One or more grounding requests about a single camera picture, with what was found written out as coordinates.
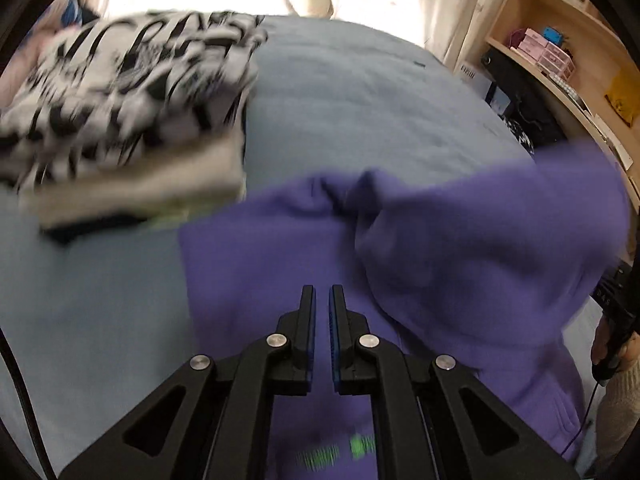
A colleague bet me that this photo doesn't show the person's right hand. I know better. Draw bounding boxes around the person's right hand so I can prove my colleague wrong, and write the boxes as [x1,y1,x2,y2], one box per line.
[591,325,640,376]

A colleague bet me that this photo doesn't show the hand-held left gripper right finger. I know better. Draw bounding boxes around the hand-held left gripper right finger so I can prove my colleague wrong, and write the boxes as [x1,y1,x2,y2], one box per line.
[328,284,583,480]

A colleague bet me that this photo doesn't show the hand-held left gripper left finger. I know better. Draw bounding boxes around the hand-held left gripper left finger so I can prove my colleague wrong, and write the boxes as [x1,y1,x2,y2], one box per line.
[57,285,317,480]

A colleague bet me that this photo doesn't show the black and white printed garment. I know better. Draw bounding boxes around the black and white printed garment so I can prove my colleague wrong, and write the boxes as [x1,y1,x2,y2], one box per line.
[0,9,270,193]

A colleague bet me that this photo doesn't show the pale yellow folded garment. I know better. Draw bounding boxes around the pale yellow folded garment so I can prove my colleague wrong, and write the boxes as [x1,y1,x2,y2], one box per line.
[145,202,206,228]

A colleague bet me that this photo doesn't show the pink drawer organizer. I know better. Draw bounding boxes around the pink drawer organizer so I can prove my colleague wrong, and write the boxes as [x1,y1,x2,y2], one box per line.
[517,27,576,81]

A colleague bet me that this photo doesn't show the cream folded garment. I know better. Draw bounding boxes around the cream folded garment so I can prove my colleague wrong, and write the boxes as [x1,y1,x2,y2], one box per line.
[25,95,251,228]

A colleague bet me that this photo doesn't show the wooden shelf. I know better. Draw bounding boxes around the wooden shelf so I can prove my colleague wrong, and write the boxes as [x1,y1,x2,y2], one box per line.
[452,0,640,211]

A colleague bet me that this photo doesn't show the white papers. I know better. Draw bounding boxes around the white papers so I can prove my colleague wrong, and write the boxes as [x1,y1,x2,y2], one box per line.
[550,75,633,171]

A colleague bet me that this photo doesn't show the white cardboard box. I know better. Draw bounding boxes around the white cardboard box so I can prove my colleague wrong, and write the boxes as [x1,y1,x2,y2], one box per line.
[457,62,511,113]

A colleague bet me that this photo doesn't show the black bag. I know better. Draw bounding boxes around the black bag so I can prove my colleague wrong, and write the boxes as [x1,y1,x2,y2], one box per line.
[481,50,571,148]

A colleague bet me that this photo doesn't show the person's right forearm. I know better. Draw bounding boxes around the person's right forearm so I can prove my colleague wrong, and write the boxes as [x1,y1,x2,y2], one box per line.
[595,360,640,476]

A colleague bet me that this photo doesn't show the black cable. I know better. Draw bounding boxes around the black cable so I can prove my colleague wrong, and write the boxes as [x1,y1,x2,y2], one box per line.
[0,327,57,480]

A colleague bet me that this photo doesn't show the black and white patterned cloth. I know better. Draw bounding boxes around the black and white patterned cloth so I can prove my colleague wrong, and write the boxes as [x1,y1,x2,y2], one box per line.
[502,117,538,153]

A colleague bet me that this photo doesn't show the purple zip hoodie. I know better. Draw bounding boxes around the purple zip hoodie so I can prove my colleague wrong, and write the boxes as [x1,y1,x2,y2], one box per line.
[178,137,632,480]

